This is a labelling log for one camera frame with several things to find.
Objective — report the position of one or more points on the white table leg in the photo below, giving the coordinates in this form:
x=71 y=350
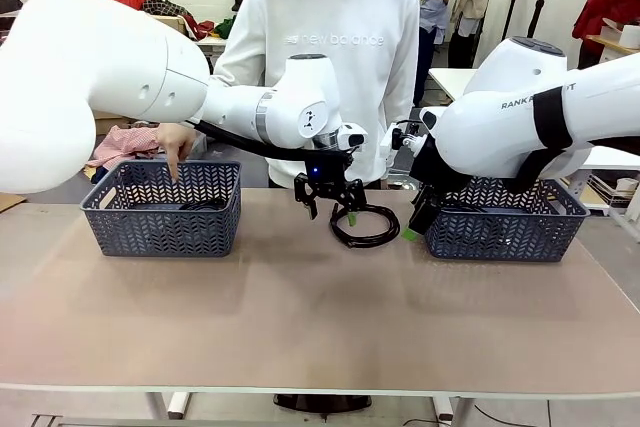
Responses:
x=442 y=407
x=177 y=404

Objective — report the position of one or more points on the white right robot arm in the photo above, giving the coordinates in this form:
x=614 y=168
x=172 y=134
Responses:
x=500 y=132

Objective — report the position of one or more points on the light blue hanging shirt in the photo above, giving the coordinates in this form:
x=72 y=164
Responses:
x=434 y=17

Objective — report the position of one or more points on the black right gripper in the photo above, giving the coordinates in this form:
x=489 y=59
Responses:
x=432 y=169

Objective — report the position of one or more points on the green cloth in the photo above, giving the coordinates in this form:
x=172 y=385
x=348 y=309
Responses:
x=225 y=27

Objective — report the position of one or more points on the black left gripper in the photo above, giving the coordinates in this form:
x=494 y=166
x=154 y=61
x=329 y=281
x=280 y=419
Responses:
x=327 y=167

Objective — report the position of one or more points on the red white checkered cloth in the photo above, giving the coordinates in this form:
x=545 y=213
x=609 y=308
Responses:
x=125 y=144

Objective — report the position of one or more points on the grey plastic lattice basket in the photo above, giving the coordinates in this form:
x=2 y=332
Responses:
x=150 y=237
x=500 y=240

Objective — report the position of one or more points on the person's right hand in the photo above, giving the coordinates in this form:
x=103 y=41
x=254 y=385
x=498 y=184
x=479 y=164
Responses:
x=176 y=142

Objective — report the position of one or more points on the black round floor base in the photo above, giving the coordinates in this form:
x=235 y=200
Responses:
x=320 y=402

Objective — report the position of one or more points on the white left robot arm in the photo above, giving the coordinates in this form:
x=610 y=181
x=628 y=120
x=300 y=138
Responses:
x=100 y=72

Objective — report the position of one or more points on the white background table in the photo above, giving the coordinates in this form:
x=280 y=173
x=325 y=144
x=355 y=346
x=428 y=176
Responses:
x=212 y=44

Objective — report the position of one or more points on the person in white sweater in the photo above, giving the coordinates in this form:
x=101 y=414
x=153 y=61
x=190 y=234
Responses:
x=340 y=12

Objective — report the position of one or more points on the flat cardboard on floor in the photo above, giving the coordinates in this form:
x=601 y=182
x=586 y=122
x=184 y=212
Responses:
x=10 y=199

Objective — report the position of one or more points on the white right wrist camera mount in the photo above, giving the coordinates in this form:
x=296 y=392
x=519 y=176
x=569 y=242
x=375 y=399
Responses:
x=387 y=147

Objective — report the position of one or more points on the wooden desk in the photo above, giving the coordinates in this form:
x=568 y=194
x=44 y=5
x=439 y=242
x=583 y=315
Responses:
x=615 y=47

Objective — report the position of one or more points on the cardboard box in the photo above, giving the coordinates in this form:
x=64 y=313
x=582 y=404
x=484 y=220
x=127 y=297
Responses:
x=175 y=24

